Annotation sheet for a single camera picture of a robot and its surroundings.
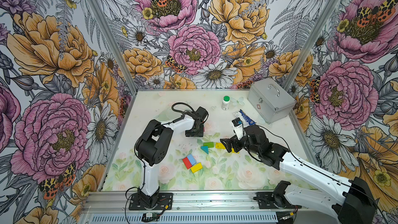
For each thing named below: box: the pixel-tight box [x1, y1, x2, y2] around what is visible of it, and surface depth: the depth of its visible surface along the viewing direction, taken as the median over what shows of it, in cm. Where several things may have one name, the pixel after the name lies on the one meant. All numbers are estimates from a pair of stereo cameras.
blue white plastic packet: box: [233, 108, 257, 126], surface depth 104 cm
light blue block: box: [187, 154, 197, 166], surface depth 89 cm
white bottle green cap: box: [221, 95, 231, 111], surface depth 107 cm
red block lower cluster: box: [182, 156, 193, 170], surface depth 87 cm
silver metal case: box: [247, 77, 297, 124], surface depth 100 cm
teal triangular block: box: [200, 146, 209, 155], surface depth 93 cm
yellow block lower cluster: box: [190, 162, 203, 174], surface depth 85 cm
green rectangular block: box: [203, 141, 215, 148], surface depth 96 cm
